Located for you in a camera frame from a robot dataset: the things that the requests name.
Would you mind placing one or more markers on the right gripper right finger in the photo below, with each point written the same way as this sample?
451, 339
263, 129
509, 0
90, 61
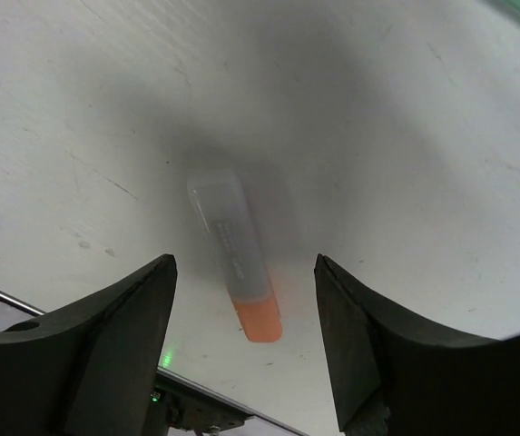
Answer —
395, 372

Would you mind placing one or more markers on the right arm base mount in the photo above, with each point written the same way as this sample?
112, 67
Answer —
182, 407

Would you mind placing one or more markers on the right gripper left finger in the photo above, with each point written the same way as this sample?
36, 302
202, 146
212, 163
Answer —
89, 367

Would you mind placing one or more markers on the grey orange highlighter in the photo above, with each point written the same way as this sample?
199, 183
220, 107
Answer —
220, 203

